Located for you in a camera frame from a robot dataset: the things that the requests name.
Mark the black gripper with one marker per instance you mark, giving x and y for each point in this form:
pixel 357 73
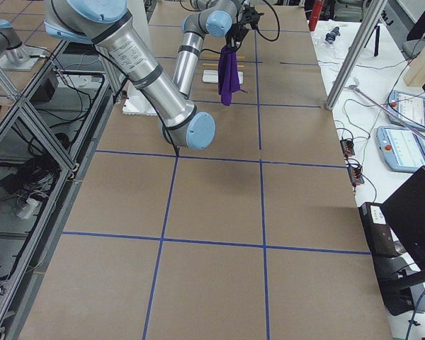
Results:
pixel 234 35

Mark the purple towel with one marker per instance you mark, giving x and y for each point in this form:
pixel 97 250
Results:
pixel 228 77

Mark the red cylinder bottle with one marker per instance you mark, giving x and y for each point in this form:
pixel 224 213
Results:
pixel 315 14

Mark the folded blue umbrella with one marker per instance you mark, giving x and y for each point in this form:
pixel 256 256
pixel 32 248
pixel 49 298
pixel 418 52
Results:
pixel 331 36

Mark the far orange connector block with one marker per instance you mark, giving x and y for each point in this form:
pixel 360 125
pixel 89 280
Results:
pixel 347 147

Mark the orange connector block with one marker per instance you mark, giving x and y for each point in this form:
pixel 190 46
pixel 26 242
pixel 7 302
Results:
pixel 347 147
pixel 355 174

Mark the near orange connector block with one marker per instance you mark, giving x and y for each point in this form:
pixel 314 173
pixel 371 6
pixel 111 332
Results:
pixel 355 174

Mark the far teach pendant tablet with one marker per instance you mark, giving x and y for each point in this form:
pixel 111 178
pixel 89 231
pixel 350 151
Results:
pixel 407 107

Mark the teach pendant tablet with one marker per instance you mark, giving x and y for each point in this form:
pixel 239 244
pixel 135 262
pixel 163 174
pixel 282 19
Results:
pixel 407 107
pixel 401 149

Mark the near teach pendant tablet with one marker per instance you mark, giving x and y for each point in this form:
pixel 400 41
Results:
pixel 401 149

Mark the black monitor on stand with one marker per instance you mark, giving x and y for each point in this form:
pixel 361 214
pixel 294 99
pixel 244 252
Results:
pixel 395 233

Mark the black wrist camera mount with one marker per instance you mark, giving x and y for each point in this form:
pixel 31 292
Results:
pixel 251 16

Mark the white camera pillar with base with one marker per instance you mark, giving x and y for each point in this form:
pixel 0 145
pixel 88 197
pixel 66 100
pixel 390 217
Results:
pixel 136 103

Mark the aluminium frame post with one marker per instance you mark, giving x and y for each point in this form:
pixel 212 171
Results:
pixel 362 36

